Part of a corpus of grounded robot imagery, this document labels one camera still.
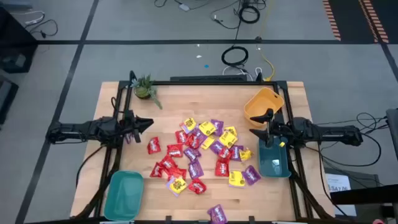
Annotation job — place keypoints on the black desk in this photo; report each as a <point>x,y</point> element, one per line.
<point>12,31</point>

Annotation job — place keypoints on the light teal plastic bin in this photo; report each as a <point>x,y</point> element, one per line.
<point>124,196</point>

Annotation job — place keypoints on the red Skittles candy pack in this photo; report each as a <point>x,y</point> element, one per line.
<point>224,153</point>
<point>176,172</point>
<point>192,141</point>
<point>154,145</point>
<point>168,161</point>
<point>156,170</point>
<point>222,168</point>
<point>181,136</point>
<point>197,186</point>
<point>175,150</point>

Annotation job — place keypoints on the potted succulent plant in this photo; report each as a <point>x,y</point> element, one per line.
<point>142,90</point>

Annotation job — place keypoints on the black floor object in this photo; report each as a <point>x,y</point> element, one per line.
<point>6,99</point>

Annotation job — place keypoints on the black mat with orange stripes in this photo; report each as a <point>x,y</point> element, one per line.
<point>351,18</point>

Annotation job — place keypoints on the dark teal plastic bin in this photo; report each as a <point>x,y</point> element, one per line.
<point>275,165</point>

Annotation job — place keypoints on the black beam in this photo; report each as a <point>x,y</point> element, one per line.
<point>367,194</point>

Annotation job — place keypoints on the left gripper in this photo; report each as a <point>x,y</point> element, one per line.
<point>129,124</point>

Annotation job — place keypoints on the purple Skittles candy pack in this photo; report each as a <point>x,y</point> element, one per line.
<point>251,175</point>
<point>217,214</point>
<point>197,133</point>
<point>195,169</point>
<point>192,153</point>
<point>216,146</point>
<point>236,152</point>
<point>128,139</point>
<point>218,125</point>

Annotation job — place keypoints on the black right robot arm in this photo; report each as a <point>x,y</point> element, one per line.
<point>326,133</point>

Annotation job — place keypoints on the yellow plastic bin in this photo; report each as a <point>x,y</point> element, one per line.
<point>261,104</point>

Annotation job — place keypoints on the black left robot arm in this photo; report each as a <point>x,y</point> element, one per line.
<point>77,130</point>

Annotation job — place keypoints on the black panel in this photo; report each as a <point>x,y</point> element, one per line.
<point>208,78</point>

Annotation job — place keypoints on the grey power adapter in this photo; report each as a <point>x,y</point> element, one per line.
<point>184,7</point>

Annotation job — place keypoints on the white paper sheet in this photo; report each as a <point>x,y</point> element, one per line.
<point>339,182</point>

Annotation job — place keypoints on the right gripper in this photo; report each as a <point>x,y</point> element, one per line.
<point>281,132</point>

